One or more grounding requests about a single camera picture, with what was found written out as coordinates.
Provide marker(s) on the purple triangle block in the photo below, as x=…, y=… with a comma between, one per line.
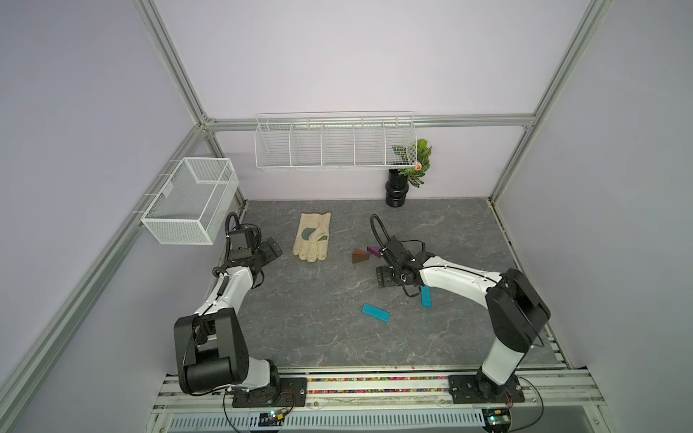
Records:
x=374, y=250

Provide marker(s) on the green artificial plant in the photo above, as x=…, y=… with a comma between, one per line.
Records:
x=414, y=161

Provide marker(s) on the beige work glove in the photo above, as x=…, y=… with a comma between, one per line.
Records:
x=313, y=235

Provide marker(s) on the green circuit board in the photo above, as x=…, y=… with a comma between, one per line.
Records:
x=497, y=420

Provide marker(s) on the small black controller board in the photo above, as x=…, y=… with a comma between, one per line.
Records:
x=271, y=419

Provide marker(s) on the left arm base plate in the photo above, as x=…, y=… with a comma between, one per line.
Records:
x=289, y=392

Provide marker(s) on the small white wire basket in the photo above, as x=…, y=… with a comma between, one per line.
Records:
x=190, y=207

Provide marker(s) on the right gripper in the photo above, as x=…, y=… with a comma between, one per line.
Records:
x=382, y=276

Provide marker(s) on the black vase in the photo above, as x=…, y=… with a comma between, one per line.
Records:
x=396, y=189

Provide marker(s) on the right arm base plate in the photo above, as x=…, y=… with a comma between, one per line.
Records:
x=470, y=389

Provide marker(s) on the short teal block upright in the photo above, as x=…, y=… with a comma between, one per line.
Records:
x=425, y=293

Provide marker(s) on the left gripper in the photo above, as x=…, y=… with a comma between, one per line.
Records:
x=263, y=246

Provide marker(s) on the reddish brown triangle block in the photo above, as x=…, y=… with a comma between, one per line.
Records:
x=359, y=256

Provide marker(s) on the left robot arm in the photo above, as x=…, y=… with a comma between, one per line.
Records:
x=210, y=348

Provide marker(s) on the long white wire shelf basket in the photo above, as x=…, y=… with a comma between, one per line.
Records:
x=341, y=140

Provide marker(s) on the long teal block lying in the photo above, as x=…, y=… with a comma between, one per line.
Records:
x=376, y=313

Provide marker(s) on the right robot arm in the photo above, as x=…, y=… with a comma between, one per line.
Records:
x=517, y=313

